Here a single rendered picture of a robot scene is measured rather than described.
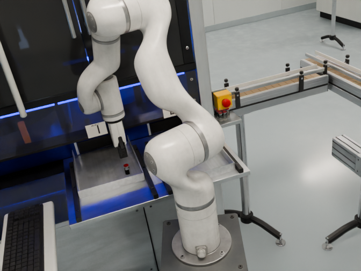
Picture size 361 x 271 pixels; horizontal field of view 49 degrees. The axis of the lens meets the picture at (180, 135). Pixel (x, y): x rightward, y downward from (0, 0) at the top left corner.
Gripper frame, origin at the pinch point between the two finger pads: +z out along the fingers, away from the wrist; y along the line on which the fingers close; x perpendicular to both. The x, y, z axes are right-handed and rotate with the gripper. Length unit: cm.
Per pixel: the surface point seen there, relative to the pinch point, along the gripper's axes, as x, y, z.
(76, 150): -18.3, -26.8, 8.5
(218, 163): 35.3, 10.9, 10.5
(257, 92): 74, -32, 6
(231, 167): 38.0, 18.0, 8.9
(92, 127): -8.9, -19.1, -4.5
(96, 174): -12.2, -6.5, 10.8
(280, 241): 78, -17, 97
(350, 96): 116, -14, 12
